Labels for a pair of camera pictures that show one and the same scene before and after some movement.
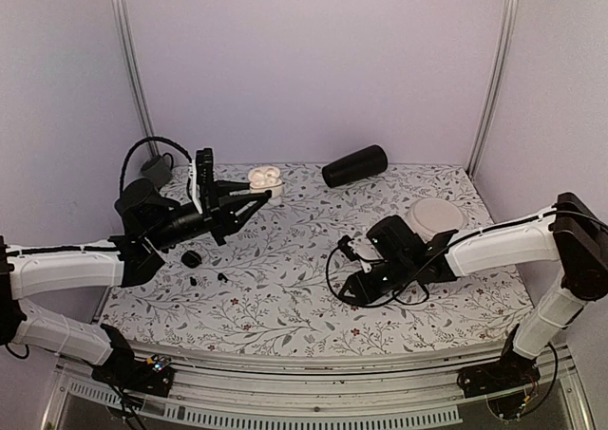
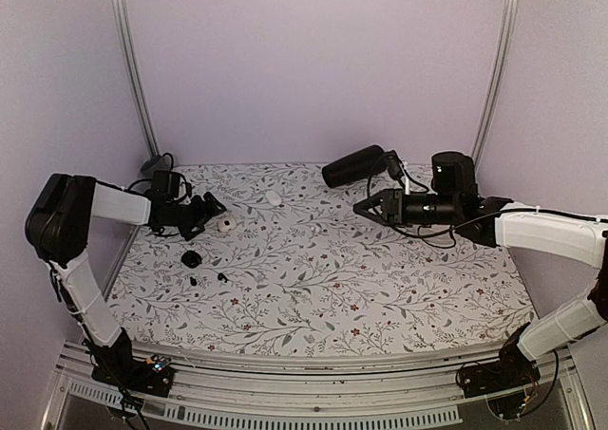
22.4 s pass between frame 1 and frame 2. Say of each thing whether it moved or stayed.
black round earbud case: stayed
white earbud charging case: moved
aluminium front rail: stayed
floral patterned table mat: stayed
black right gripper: moved
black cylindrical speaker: stayed
